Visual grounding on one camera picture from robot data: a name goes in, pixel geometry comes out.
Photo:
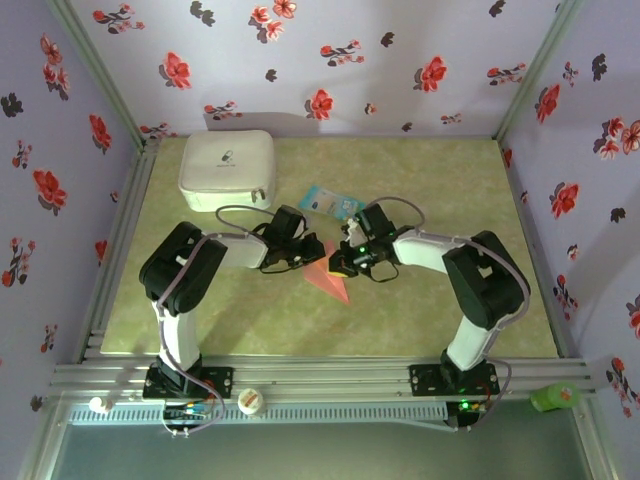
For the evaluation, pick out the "pink square paper sheet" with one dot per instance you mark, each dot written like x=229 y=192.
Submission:
x=322 y=280

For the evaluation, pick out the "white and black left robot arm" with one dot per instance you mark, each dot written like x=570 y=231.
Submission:
x=245 y=252

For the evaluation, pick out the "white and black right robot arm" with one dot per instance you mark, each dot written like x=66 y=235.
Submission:
x=420 y=250

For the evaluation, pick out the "white paper tag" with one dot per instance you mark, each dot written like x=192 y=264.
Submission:
x=352 y=230

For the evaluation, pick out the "blue wipes packet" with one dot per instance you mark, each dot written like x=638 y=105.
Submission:
x=325 y=200

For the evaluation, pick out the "white zip pouch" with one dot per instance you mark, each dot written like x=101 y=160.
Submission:
x=225 y=170

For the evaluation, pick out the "green bottle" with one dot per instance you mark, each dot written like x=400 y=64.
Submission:
x=555 y=397

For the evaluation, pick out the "small white bottle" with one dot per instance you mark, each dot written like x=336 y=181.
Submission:
x=100 y=404

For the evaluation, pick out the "long aluminium frame rail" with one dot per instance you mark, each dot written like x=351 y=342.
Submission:
x=320 y=380

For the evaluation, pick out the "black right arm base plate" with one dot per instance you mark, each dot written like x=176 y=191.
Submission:
x=425 y=380

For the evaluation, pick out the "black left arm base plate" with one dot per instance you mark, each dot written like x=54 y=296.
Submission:
x=220 y=382

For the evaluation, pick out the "aluminium frame post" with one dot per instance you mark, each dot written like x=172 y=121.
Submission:
x=535 y=70
x=101 y=75

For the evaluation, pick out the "aluminium frame leg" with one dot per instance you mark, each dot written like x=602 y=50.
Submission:
x=44 y=440
x=595 y=440

